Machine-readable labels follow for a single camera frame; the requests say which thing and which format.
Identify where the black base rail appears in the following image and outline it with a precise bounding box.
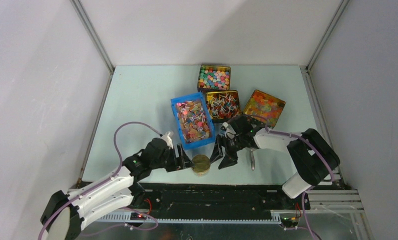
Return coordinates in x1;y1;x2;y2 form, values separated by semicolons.
128;183;310;219

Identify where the metal scoop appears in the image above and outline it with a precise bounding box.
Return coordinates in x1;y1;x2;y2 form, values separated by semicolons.
248;148;256;171

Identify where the tin of stick candies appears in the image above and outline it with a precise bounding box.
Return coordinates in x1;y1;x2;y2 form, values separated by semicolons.
205;90;242;124

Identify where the purple cable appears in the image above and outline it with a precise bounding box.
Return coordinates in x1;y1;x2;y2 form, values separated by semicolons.
38;121;163;240
248;114;335;183

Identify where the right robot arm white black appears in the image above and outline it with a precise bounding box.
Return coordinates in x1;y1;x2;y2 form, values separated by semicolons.
210;114;340;209

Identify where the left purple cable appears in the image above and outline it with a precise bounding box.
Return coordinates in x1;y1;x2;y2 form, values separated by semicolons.
38;121;163;240

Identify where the clear plastic jar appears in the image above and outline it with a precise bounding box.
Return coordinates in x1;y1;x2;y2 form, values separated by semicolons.
192;168;210;177

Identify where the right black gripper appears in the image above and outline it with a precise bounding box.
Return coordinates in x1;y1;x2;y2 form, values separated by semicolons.
209;133;246;170

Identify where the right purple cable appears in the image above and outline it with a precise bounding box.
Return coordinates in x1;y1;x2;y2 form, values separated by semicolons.
248;114;335;183

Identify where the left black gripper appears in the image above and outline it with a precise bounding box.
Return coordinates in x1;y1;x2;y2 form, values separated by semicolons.
151;143;194;172

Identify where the slotted cable duct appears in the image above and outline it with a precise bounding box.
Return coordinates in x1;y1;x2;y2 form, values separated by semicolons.
96;211;281;225

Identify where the tin of gummy candies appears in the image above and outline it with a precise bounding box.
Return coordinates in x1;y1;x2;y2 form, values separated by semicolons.
243;89;286;128

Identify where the blue plastic candy bin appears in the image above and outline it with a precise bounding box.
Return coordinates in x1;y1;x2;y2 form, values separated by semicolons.
170;92;216;150

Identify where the round gold jar lid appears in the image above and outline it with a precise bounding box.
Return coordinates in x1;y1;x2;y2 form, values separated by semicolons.
192;154;211;169

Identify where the tin of pastel candies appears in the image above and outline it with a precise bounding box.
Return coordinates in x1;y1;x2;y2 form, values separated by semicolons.
197;64;231;93

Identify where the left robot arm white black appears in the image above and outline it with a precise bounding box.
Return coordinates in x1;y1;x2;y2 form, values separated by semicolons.
38;136;193;240

